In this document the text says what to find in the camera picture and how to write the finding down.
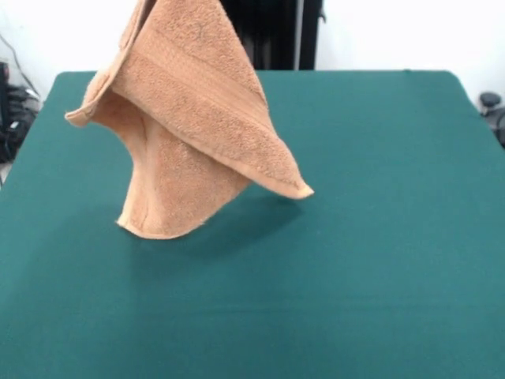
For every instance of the dark green table cloth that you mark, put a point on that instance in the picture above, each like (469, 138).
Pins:
(315, 276)

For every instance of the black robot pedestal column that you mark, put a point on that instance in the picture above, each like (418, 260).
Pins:
(276, 39)

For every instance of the tan terry towel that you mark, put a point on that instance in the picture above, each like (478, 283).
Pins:
(197, 98)

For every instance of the dark wheeled stand base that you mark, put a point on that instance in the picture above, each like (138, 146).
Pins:
(19, 106)
(489, 98)

